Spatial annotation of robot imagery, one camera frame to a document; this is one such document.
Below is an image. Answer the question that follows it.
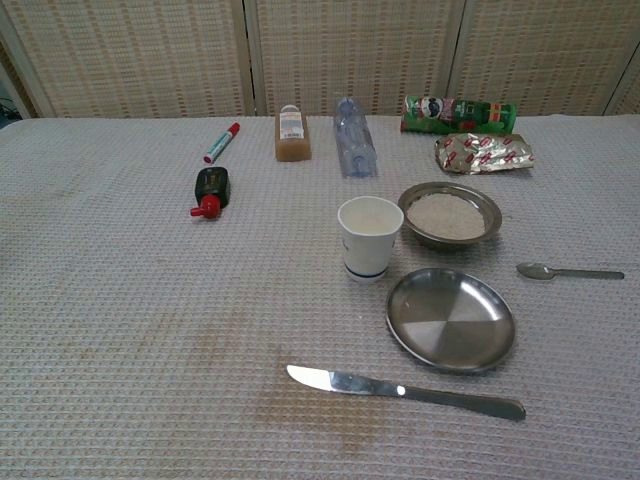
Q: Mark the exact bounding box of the small metal spoon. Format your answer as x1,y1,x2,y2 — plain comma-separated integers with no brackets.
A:
516,262,626,281

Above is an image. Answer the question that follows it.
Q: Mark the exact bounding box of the white paper cup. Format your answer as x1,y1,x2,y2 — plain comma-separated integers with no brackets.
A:
337,196,405,284

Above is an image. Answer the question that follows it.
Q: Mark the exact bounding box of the steel bowl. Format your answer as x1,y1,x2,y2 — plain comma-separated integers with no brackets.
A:
397,181,503,253

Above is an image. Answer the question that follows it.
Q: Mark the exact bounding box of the brown liquid bottle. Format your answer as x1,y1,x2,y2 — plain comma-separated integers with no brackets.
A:
274,104,313,162

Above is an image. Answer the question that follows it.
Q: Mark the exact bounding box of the clear plastic water bottle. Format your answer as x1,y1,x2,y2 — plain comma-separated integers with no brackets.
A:
333,97,379,179

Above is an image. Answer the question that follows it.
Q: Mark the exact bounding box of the black red car key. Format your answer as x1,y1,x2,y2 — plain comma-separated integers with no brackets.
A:
189,167,232,220

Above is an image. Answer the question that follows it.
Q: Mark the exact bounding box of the red capped marker pen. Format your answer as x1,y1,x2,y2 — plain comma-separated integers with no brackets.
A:
202,122,241,165

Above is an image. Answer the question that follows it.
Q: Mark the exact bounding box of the steel table knife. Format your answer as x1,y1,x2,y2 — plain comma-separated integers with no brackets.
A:
286,364,527,422

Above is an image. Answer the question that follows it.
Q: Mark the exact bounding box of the round steel plate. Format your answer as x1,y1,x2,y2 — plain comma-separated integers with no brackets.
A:
385,267,517,375

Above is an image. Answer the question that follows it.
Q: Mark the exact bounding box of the silver foil snack wrapper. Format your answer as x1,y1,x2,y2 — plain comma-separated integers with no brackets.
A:
433,132,535,175

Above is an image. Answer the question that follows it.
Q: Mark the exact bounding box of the green Pringles can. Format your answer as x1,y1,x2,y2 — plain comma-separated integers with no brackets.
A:
400,95,518,135

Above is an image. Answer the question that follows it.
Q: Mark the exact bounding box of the woven folding screen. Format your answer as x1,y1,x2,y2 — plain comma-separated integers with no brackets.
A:
0,0,640,119

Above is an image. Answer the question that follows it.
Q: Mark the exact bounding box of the white woven tablecloth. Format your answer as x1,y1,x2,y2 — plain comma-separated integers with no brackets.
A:
0,115,640,480

